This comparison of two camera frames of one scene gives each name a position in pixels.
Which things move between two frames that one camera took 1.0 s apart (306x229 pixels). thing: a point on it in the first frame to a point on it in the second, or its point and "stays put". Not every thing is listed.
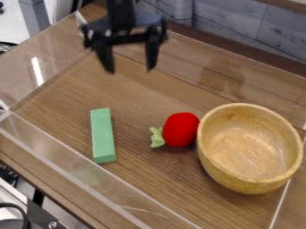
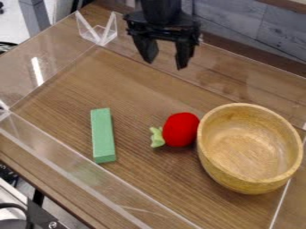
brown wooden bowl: [248, 147] stays put
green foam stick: [102, 136] stays put
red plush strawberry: [177, 131] stays put
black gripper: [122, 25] to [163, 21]
